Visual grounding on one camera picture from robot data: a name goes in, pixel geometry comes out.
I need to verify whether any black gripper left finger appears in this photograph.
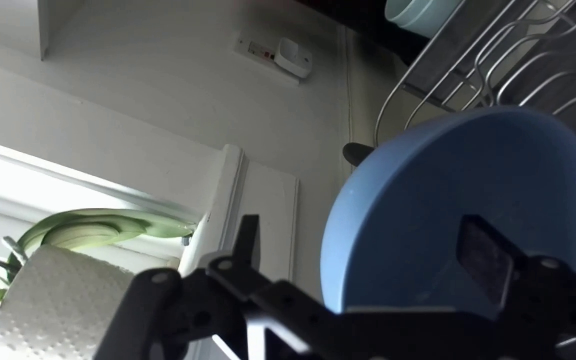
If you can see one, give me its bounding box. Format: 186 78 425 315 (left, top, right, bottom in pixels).
94 213 324 360

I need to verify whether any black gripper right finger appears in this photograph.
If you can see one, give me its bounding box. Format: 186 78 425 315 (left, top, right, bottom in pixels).
456 213 576 348

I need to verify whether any grey steel dish rack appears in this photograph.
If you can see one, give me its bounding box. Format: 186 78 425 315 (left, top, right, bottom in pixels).
342 0 576 276

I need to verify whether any potted plant white pot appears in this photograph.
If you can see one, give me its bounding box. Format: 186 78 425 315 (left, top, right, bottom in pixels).
0 206 200 360

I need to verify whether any white framed window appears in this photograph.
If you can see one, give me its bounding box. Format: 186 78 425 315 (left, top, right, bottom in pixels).
0 132 300 360

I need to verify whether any pale teal cup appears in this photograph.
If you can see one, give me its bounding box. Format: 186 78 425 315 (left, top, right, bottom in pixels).
384 0 467 38

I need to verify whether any black coffee maker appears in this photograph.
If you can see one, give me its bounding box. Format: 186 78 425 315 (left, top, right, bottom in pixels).
297 0 430 66

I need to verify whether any white wall outlet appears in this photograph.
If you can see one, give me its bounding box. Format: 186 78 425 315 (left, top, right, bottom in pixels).
235 31 316 84

